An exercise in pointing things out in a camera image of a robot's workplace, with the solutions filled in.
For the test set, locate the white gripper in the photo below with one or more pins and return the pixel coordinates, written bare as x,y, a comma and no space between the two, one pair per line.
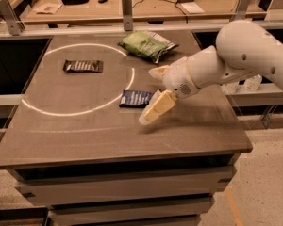
178,79

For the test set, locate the blue rxbar blueberry wrapper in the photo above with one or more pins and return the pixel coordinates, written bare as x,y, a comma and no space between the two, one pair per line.
135,98

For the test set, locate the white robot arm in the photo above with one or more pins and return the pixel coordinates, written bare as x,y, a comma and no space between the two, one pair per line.
243,49

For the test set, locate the green chip bag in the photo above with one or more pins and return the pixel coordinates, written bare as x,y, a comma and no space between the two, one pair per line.
147,44

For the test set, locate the white paper sheet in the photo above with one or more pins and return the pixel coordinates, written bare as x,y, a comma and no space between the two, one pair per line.
192,8

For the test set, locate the clear plastic bottle right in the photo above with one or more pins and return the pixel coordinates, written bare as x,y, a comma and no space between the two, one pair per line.
252,83

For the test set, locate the dark brown snack bar wrapper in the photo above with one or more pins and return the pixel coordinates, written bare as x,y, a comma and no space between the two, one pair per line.
83,66

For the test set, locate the small black device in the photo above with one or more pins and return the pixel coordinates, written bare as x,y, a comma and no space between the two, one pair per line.
102,1

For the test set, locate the grey drawer cabinet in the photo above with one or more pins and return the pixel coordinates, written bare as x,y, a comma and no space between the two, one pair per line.
162,192

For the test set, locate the black cloth bundle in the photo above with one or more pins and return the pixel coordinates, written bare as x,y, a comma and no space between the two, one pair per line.
74,2

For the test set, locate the white card on desk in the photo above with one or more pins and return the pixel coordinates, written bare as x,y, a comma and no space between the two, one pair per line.
48,8

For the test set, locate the grey metal bracket middle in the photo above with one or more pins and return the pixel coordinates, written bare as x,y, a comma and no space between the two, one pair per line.
127,15

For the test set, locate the grey metal bracket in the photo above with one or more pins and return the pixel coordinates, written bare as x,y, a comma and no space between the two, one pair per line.
14,24
242,3
127,15

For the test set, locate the grey metal bracket right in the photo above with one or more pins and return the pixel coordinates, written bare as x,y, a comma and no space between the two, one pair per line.
242,3

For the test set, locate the grey metal bracket left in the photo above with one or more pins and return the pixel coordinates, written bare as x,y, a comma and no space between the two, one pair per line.
14,24

